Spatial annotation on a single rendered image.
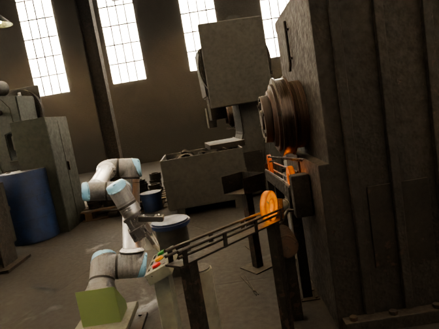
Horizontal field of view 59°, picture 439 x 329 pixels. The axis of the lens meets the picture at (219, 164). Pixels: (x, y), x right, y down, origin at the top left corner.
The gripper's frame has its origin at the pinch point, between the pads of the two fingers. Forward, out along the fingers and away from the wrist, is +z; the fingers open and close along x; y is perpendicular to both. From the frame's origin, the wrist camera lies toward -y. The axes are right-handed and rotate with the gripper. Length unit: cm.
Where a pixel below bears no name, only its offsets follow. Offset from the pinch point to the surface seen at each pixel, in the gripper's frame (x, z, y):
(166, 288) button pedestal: 12.5, 14.4, 2.6
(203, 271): 8.5, 17.0, -14.5
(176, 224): -114, 16, 15
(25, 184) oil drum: -285, -81, 189
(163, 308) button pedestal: 12.5, 21.7, 8.3
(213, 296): 6.9, 29.8, -12.3
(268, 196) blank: -11, 6, -56
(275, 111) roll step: -44, -26, -83
